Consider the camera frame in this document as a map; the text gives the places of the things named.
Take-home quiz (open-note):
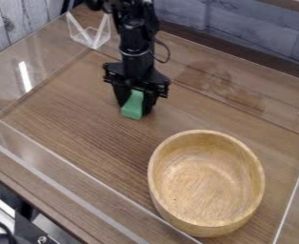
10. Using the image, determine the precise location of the clear acrylic corner bracket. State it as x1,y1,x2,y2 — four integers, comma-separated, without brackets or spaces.
67,12,112,50

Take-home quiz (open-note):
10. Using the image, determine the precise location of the wooden bowl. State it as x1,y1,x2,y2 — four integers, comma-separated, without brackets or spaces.
148,130,265,237

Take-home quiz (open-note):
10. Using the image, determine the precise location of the green rectangular block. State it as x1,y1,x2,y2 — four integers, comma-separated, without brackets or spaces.
121,90,144,120

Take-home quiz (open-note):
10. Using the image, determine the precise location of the clear acrylic enclosure wall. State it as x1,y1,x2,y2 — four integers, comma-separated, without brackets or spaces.
0,18,299,244

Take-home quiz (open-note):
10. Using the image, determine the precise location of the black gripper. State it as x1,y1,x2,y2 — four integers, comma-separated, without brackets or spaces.
103,51,171,115

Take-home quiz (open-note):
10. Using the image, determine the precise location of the black metal table bracket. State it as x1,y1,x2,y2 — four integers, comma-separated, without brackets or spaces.
13,212,51,244

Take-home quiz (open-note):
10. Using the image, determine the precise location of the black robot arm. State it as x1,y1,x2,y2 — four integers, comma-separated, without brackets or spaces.
85,0,172,120

